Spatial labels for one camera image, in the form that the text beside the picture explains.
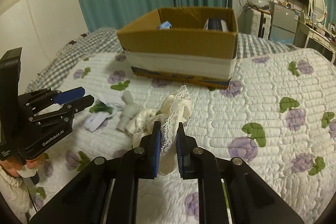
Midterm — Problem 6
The floral quilted bedspread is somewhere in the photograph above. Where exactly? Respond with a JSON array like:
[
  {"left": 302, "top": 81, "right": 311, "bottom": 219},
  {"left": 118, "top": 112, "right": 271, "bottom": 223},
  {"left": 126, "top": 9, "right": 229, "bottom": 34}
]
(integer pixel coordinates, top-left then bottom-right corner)
[{"left": 29, "top": 49, "right": 335, "bottom": 223}]

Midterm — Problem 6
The white suitcase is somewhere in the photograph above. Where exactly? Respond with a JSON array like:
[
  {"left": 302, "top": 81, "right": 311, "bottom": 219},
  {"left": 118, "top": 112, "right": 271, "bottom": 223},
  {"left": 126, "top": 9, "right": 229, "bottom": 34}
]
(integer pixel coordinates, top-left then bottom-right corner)
[{"left": 244, "top": 9, "right": 272, "bottom": 39}]

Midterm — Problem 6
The white green sock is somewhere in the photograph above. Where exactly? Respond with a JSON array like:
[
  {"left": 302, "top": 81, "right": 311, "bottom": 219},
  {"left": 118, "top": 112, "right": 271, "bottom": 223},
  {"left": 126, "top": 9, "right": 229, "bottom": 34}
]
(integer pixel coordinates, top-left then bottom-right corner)
[{"left": 84, "top": 100, "right": 123, "bottom": 132}]

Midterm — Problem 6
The white dressing table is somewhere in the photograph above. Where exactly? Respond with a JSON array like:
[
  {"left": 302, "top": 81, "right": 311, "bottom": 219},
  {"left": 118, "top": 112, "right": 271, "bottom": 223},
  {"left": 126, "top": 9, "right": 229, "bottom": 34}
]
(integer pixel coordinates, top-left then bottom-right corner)
[{"left": 293, "top": 18, "right": 335, "bottom": 65}]

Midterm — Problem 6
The grey checked blanket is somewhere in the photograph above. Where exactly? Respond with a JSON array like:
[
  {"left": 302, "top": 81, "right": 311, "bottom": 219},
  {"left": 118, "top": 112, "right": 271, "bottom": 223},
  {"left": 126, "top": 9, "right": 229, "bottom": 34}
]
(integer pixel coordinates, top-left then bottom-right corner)
[{"left": 26, "top": 27, "right": 298, "bottom": 93}]

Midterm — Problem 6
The small silver refrigerator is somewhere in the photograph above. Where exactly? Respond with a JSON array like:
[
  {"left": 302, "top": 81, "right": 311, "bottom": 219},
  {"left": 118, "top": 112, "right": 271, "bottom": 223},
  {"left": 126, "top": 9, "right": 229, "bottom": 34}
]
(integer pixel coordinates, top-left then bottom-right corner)
[{"left": 269, "top": 3, "right": 298, "bottom": 44}]

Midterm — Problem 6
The oval vanity mirror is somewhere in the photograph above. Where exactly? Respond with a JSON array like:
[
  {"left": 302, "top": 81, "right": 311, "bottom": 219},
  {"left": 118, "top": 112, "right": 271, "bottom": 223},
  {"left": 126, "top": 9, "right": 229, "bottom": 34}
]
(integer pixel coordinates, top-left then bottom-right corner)
[{"left": 308, "top": 0, "right": 327, "bottom": 23}]

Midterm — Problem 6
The operator left hand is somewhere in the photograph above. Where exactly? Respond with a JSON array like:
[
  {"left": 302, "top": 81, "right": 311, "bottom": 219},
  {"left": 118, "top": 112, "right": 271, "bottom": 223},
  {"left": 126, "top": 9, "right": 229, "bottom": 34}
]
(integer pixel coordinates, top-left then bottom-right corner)
[{"left": 1, "top": 154, "right": 45, "bottom": 178}]

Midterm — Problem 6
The cream lace sock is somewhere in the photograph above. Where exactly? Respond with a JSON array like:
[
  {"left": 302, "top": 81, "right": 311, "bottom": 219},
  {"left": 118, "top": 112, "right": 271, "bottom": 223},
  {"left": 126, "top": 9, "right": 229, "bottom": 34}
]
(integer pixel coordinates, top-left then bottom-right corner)
[{"left": 158, "top": 85, "right": 193, "bottom": 176}]

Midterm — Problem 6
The grey white sock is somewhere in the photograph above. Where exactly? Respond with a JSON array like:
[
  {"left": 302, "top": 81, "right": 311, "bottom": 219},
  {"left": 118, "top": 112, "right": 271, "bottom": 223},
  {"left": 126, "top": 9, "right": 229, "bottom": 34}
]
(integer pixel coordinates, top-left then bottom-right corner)
[{"left": 116, "top": 90, "right": 141, "bottom": 132}]

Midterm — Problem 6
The brown cardboard box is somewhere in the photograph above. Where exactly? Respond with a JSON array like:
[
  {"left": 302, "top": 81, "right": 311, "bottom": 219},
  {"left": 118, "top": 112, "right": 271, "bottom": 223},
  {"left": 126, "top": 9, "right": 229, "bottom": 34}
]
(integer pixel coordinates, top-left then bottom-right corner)
[{"left": 117, "top": 6, "right": 238, "bottom": 89}]

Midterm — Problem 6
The light blue knit sock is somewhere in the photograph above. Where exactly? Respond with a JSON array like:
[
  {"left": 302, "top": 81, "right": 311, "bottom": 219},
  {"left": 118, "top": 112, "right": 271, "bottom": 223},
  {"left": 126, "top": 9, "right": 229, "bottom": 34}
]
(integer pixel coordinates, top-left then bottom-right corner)
[{"left": 158, "top": 21, "right": 172, "bottom": 30}]

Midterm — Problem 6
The floral pattern pillow pouch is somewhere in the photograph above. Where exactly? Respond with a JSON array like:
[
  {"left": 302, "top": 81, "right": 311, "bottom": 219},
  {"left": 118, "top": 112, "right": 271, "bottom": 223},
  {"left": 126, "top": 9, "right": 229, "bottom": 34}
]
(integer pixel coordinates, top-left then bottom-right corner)
[{"left": 203, "top": 18, "right": 229, "bottom": 32}]

